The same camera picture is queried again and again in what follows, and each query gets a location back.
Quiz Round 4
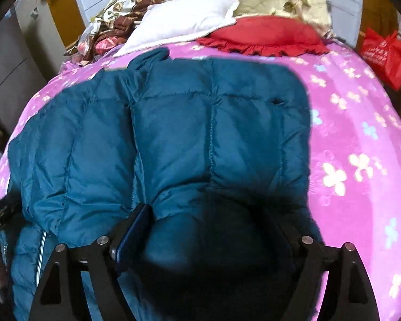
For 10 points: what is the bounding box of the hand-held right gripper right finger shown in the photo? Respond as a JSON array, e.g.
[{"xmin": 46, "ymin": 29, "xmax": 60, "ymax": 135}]
[{"xmin": 276, "ymin": 219, "xmax": 380, "ymax": 321}]

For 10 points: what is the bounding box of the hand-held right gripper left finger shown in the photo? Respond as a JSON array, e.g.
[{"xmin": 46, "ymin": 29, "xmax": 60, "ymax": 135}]
[{"xmin": 28, "ymin": 203, "xmax": 151, "ymax": 321}]

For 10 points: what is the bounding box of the teal down jacket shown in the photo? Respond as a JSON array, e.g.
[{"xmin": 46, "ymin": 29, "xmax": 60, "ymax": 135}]
[{"xmin": 0, "ymin": 47, "xmax": 325, "ymax": 321}]

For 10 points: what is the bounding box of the pink floral blanket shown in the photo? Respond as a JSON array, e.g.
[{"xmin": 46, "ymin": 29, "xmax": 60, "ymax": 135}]
[{"xmin": 0, "ymin": 38, "xmax": 401, "ymax": 321}]

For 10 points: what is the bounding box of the pink plastic packet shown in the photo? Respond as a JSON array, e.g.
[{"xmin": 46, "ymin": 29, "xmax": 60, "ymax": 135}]
[{"xmin": 78, "ymin": 36, "xmax": 118, "ymax": 55}]

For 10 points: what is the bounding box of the grey refrigerator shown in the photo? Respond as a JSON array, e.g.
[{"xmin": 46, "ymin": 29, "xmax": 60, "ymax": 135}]
[{"xmin": 0, "ymin": 0, "xmax": 59, "ymax": 121}]

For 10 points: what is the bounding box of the white pillow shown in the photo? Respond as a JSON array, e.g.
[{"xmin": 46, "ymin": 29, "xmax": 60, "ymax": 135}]
[{"xmin": 113, "ymin": 0, "xmax": 240, "ymax": 57}]

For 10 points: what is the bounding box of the red shopping bag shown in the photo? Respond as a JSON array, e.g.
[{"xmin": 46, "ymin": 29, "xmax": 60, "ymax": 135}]
[{"xmin": 359, "ymin": 28, "xmax": 401, "ymax": 91}]

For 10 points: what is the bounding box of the brown patterned quilt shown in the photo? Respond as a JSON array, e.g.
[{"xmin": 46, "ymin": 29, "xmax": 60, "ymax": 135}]
[{"xmin": 65, "ymin": 0, "xmax": 166, "ymax": 56}]

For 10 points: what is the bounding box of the red ruffled pillow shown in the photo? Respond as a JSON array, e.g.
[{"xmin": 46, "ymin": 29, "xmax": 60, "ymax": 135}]
[{"xmin": 197, "ymin": 16, "xmax": 331, "ymax": 57}]

